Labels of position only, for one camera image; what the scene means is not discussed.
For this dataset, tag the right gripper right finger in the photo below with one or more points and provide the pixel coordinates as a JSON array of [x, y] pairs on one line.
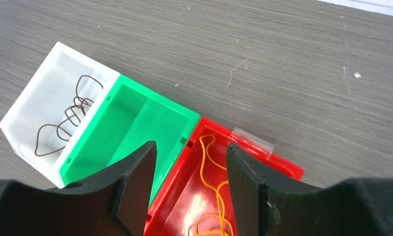
[[268, 203]]

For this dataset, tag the green plastic bin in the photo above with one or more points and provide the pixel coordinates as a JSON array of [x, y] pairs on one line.
[[130, 116]]

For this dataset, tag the red plastic bin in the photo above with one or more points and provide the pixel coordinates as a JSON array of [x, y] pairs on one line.
[[195, 199]]

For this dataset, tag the white plastic bin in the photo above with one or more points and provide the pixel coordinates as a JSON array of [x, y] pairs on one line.
[[49, 116]]

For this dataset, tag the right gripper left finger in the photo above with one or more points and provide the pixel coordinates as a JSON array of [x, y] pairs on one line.
[[111, 202]]

